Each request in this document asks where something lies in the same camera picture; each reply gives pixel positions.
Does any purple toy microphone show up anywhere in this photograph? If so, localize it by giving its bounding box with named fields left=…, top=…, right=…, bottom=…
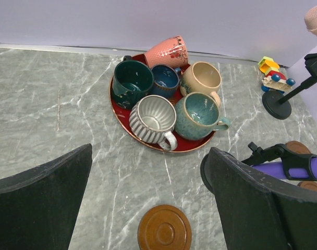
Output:
left=253, top=158, right=317, bottom=181

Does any colourful toy car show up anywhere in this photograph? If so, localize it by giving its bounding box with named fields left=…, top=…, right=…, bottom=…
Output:
left=258, top=56, right=296, bottom=94

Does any red round tray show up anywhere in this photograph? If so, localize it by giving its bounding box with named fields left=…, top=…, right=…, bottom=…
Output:
left=109, top=55, right=215, bottom=153

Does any wooden coaster three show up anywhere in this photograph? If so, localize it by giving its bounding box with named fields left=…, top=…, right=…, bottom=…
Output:
left=286, top=141, right=311, bottom=154

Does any black stand of purple microphone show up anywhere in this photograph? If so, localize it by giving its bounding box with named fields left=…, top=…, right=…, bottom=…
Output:
left=242, top=142, right=317, bottom=181

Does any dark blue small cup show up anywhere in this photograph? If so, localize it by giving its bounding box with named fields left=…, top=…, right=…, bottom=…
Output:
left=149, top=64, right=182, bottom=99

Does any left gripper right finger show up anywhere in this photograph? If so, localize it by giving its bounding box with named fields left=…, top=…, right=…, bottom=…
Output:
left=206, top=147, right=317, bottom=249

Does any teal glazed mug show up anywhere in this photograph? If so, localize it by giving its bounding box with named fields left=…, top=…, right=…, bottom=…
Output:
left=175, top=92, right=230, bottom=141

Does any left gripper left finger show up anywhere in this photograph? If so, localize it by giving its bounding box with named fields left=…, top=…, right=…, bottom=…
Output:
left=0, top=144, right=92, bottom=249

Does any black stand of pink microphone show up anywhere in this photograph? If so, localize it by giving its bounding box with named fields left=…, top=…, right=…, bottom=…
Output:
left=262, top=53, right=317, bottom=120

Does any grey striped mug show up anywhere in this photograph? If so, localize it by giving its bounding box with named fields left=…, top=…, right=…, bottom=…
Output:
left=129, top=95, right=178, bottom=151

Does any pink floral cup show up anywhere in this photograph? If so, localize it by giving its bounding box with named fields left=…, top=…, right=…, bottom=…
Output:
left=144, top=35, right=189, bottom=68

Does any dark green mug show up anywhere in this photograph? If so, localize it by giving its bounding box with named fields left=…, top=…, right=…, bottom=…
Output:
left=112, top=56, right=154, bottom=110

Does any wooden coaster four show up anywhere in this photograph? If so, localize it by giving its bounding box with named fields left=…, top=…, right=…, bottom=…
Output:
left=298, top=181, right=317, bottom=192

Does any wooden coaster one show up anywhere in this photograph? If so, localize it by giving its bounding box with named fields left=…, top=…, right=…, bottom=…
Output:
left=137, top=204, right=192, bottom=250

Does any beige ceramic mug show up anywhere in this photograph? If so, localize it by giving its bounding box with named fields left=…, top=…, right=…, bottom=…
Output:
left=180, top=61, right=222, bottom=107

